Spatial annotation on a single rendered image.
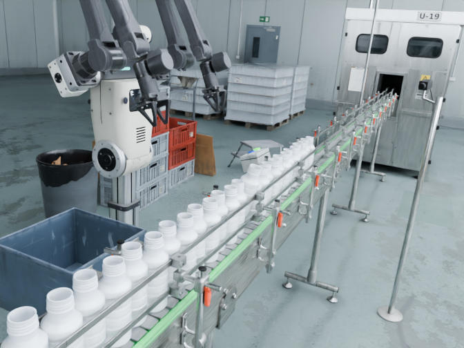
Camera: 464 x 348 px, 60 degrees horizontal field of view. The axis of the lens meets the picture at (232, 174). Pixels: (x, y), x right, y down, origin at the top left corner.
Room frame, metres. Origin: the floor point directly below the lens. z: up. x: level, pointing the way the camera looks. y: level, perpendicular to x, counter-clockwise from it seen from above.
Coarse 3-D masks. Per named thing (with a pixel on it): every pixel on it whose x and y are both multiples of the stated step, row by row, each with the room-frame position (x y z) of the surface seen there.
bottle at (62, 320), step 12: (60, 288) 0.53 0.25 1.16; (48, 300) 0.50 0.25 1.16; (60, 300) 0.53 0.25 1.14; (72, 300) 0.51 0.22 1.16; (48, 312) 0.50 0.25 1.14; (60, 312) 0.50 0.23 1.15; (72, 312) 0.51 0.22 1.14; (48, 324) 0.49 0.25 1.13; (60, 324) 0.49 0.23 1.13; (72, 324) 0.50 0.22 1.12; (48, 336) 0.49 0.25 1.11; (60, 336) 0.49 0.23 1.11
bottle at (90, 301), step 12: (84, 276) 0.59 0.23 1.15; (96, 276) 0.57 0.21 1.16; (72, 288) 0.56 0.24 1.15; (84, 288) 0.55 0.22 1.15; (96, 288) 0.57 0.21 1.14; (84, 300) 0.55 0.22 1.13; (96, 300) 0.56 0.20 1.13; (84, 312) 0.54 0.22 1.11; (96, 312) 0.55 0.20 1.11; (84, 324) 0.54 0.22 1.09; (96, 324) 0.55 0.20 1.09; (84, 336) 0.54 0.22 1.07; (96, 336) 0.55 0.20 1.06
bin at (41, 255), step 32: (32, 224) 1.16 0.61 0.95; (64, 224) 1.27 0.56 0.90; (96, 224) 1.27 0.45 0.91; (128, 224) 1.21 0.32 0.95; (0, 256) 1.02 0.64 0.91; (32, 256) 1.14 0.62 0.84; (64, 256) 1.26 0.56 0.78; (96, 256) 1.27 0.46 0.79; (0, 288) 1.02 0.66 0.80; (32, 288) 0.97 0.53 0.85
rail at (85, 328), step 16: (352, 112) 3.12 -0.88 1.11; (320, 144) 2.22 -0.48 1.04; (336, 144) 2.27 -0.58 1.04; (240, 208) 1.04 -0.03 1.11; (224, 240) 0.96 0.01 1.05; (208, 256) 0.88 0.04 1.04; (160, 272) 0.69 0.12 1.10; (192, 272) 0.81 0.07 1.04; (112, 304) 0.57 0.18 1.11; (96, 320) 0.53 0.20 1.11
